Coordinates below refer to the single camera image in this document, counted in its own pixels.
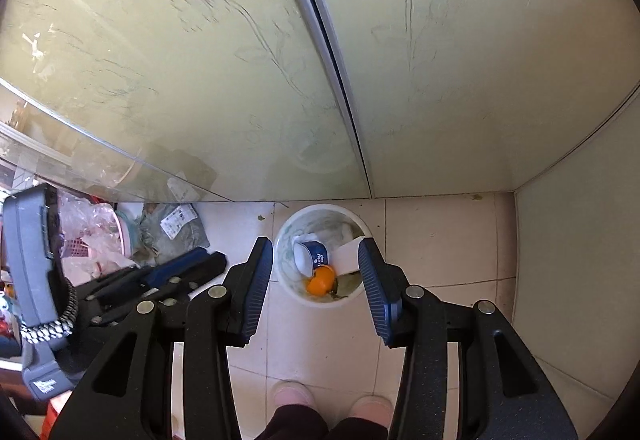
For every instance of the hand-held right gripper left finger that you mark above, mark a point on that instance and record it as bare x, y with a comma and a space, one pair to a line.
256, 290

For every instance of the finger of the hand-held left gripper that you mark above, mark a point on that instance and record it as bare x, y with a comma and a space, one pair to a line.
175, 267
210, 270

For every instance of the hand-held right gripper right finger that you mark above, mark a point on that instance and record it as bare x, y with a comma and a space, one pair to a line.
376, 290

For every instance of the small cardboard box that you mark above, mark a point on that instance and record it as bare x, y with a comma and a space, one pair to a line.
346, 257

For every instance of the orange peel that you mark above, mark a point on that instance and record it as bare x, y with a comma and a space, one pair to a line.
321, 281

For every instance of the blue paper cup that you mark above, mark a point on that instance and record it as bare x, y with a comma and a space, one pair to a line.
317, 257

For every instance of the white round bin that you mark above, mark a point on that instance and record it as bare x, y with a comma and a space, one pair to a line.
320, 219

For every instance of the person's left forearm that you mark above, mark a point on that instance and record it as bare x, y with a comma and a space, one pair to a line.
57, 415

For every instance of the grey floor rag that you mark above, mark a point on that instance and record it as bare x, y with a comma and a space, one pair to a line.
155, 245

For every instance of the pink plastic basket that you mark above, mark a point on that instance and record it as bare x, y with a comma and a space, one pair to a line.
127, 235

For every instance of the clear plastic bags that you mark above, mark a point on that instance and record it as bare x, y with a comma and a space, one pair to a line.
90, 225

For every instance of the glass sliding door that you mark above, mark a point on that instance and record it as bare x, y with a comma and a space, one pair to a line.
50, 154

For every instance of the person's left pink slipper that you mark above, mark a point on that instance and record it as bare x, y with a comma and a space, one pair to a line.
295, 395

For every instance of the person's pink slipper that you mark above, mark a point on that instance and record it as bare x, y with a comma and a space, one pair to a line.
371, 407
295, 395

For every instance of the person's right pink slipper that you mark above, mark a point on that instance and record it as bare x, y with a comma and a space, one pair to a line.
371, 407

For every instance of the person's dark trouser legs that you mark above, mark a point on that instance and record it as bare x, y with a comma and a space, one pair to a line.
310, 425

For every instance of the yellow-green base cabinet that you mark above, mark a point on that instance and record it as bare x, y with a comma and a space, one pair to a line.
200, 44

